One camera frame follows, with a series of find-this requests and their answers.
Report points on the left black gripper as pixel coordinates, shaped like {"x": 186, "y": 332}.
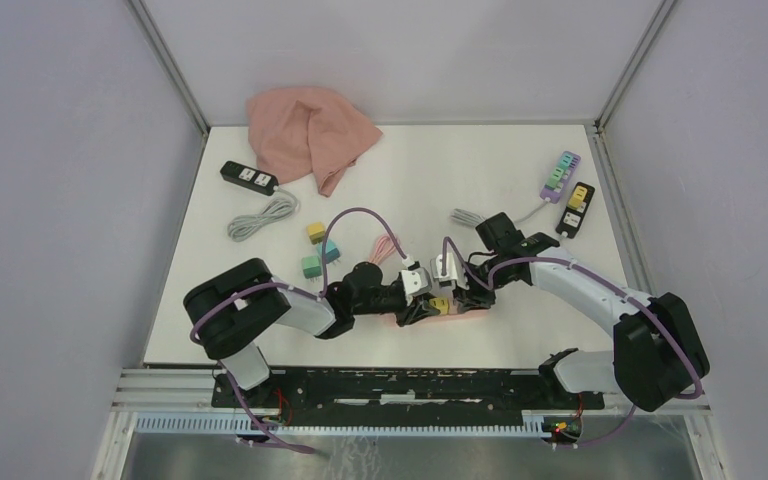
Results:
{"x": 417, "y": 307}

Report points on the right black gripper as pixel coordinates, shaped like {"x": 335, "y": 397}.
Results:
{"x": 469, "y": 298}

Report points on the pink power strip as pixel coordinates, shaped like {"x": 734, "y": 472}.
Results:
{"x": 475, "y": 315}

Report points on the teal plug adapter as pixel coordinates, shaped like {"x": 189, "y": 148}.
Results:
{"x": 329, "y": 252}

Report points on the green plug adapter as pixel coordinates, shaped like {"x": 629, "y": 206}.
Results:
{"x": 311, "y": 267}

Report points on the yellow plug adapter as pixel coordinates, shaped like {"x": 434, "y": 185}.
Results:
{"x": 316, "y": 232}

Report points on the black power strip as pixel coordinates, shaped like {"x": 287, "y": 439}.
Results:
{"x": 571, "y": 220}
{"x": 249, "y": 178}

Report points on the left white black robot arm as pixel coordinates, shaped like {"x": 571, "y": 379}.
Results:
{"x": 231, "y": 310}

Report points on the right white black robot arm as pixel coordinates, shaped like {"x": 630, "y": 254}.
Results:
{"x": 656, "y": 354}

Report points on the purple power strip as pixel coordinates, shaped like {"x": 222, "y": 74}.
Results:
{"x": 559, "y": 177}

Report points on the yellow adapter on black strip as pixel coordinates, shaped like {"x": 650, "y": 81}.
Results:
{"x": 578, "y": 197}

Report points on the pink cloth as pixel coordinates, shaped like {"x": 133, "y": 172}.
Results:
{"x": 299, "y": 131}

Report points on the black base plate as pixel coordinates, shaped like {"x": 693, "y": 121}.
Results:
{"x": 401, "y": 397}

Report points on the white cable duct rail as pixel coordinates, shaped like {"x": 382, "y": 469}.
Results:
{"x": 239, "y": 424}

